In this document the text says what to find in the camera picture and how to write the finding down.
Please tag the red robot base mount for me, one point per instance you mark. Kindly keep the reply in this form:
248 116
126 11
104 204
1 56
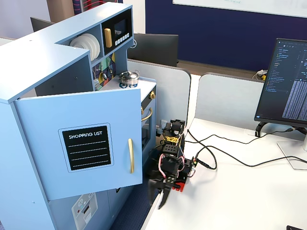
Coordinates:
180 186

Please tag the dark flat device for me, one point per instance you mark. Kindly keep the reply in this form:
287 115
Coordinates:
296 227

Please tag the black toy microwave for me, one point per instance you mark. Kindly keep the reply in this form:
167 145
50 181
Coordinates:
120 14

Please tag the grey clamp block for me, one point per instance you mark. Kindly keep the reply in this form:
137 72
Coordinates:
161 127

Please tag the gold oven knob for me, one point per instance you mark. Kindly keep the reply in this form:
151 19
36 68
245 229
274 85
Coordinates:
152 95

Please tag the blue shopping list cabinet door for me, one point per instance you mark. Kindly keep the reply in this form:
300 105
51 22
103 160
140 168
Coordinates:
48 112

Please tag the grey desk divider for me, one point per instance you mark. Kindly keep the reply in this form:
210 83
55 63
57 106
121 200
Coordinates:
227 98
165 91

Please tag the navy pin board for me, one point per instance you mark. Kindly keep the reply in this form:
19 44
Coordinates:
216 36

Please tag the toy oven door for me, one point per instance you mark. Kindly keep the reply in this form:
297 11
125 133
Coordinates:
147 134

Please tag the black monitor back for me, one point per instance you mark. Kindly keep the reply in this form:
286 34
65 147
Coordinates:
40 24
156 49

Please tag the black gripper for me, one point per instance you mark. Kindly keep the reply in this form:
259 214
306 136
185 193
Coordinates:
162 185

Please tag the silver toy pot with lid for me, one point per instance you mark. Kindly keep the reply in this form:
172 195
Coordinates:
129 76

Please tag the blue toy kitchen cabinet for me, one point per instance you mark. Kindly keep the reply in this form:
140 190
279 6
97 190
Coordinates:
48 60

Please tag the white toy plate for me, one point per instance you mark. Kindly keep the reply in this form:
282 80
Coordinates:
80 42
94 49
98 49

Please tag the silver monitor stand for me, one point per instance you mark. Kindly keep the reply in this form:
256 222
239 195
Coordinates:
295 153

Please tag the lit computer monitor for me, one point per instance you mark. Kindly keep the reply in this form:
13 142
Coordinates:
280 83

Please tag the yellow and white clutter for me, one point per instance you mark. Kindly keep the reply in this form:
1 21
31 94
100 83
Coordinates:
261 74

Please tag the whiteboard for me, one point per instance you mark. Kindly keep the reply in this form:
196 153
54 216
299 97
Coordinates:
239 4

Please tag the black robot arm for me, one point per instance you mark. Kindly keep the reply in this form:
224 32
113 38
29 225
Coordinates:
176 143

